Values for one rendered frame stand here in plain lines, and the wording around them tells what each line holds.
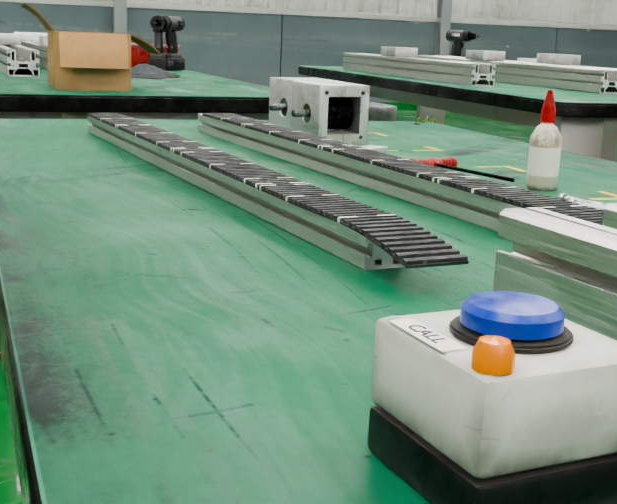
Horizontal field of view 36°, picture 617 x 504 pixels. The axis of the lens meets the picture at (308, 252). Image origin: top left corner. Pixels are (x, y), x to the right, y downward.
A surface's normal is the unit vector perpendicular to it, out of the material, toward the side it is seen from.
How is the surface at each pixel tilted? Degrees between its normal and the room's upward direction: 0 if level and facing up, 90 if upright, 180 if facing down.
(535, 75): 90
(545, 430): 90
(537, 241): 90
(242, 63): 90
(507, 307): 3
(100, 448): 0
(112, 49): 64
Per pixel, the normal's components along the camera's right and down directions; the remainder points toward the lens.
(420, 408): -0.91, 0.06
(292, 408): 0.04, -0.97
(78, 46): 0.29, -0.24
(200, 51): 0.34, 0.22
